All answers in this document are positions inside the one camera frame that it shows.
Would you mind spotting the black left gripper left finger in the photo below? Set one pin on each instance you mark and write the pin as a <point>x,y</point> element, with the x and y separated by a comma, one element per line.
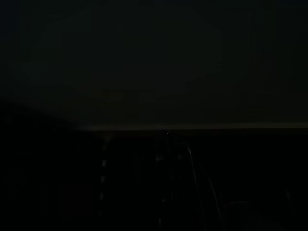
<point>125,192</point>

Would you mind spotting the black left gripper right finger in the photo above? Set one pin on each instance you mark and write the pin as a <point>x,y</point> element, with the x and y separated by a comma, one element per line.
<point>183,192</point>

